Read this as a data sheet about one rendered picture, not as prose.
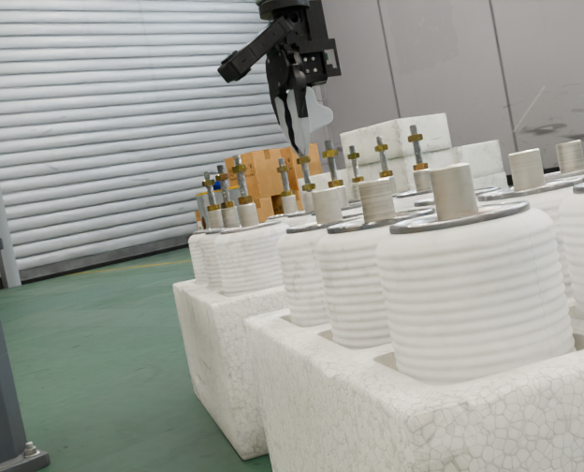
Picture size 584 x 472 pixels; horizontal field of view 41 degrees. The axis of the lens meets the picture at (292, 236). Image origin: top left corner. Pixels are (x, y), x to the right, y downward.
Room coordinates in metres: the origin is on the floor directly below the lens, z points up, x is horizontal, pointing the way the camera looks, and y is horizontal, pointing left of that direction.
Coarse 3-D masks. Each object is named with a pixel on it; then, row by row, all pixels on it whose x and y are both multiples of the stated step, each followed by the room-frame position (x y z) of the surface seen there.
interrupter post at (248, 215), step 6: (246, 204) 0.94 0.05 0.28; (252, 204) 0.94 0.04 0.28; (240, 210) 0.94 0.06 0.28; (246, 210) 0.94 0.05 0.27; (252, 210) 0.94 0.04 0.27; (240, 216) 0.94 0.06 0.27; (246, 216) 0.94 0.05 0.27; (252, 216) 0.94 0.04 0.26; (246, 222) 0.94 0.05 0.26; (252, 222) 0.94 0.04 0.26; (258, 222) 0.95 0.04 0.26
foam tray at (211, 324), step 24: (192, 288) 1.08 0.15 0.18; (192, 312) 1.04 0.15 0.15; (216, 312) 0.85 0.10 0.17; (240, 312) 0.86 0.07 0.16; (264, 312) 0.87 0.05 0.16; (192, 336) 1.09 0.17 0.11; (216, 336) 0.86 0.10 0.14; (240, 336) 0.86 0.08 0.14; (192, 360) 1.15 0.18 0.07; (216, 360) 0.90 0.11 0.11; (240, 360) 0.86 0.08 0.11; (216, 384) 0.94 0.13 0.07; (240, 384) 0.86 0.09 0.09; (216, 408) 0.99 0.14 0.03; (240, 408) 0.86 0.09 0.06; (240, 432) 0.85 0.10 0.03; (264, 432) 0.86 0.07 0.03
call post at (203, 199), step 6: (216, 192) 1.32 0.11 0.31; (234, 192) 1.32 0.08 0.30; (240, 192) 1.33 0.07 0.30; (198, 198) 1.35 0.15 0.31; (204, 198) 1.31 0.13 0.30; (216, 198) 1.32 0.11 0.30; (222, 198) 1.32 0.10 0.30; (234, 198) 1.32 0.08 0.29; (198, 204) 1.36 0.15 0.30; (204, 204) 1.31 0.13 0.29; (240, 204) 1.33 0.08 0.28; (204, 210) 1.31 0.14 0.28; (204, 216) 1.33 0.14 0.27; (204, 222) 1.33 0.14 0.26; (240, 222) 1.32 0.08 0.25; (210, 228) 1.31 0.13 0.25
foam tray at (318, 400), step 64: (256, 320) 0.67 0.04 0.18; (576, 320) 0.44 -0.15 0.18; (256, 384) 0.69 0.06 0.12; (320, 384) 0.47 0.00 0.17; (384, 384) 0.38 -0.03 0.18; (512, 384) 0.34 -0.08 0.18; (576, 384) 0.35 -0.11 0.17; (320, 448) 0.50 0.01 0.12; (384, 448) 0.37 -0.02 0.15; (448, 448) 0.33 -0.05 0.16; (512, 448) 0.34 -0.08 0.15; (576, 448) 0.35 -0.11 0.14
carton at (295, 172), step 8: (312, 144) 5.33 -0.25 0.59; (280, 152) 5.31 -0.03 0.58; (288, 152) 5.24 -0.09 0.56; (312, 152) 5.33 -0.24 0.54; (288, 160) 5.25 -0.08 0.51; (296, 160) 5.23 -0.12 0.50; (312, 160) 5.32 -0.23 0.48; (296, 168) 5.23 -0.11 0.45; (312, 168) 5.31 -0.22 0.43; (320, 168) 5.36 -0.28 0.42; (288, 176) 5.28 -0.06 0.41; (296, 176) 5.22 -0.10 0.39; (288, 184) 5.29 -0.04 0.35; (296, 184) 5.23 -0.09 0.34
